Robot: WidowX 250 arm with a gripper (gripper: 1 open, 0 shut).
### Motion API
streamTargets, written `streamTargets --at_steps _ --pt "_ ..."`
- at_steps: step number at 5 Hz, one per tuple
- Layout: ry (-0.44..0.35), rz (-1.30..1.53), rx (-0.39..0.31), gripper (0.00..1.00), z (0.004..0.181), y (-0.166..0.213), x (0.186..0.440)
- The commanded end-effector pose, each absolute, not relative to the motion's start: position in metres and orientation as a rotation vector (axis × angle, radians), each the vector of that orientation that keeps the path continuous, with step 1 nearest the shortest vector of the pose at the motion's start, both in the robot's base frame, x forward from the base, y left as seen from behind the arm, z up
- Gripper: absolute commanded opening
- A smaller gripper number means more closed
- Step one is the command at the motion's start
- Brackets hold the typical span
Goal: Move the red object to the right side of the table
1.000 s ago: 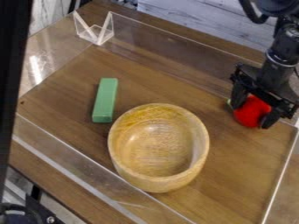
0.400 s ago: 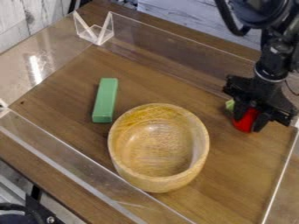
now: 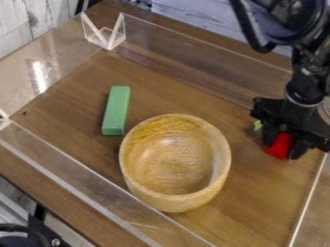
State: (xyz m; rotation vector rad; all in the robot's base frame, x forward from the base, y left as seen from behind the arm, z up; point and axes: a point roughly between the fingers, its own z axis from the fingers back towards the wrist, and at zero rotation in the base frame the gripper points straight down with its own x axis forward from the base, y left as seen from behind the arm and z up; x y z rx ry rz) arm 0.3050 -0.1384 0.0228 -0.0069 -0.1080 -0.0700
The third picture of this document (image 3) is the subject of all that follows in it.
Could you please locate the red plush strawberry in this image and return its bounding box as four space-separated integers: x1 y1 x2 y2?
254 121 295 159

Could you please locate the black clamp under table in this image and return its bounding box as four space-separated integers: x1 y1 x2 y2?
0 203 75 247

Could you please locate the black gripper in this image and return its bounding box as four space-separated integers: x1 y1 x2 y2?
250 97 330 160

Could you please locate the clear acrylic corner bracket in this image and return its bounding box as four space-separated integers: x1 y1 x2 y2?
80 13 127 50

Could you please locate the green rectangular block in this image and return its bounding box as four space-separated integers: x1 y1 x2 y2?
102 86 130 136

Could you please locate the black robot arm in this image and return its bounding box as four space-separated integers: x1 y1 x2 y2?
249 0 330 159

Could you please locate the wooden bowl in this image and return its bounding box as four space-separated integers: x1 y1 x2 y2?
119 114 233 213

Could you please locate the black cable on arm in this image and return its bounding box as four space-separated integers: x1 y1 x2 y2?
227 0 278 54

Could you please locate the clear acrylic barrier wall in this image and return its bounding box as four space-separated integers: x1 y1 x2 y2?
0 14 323 247

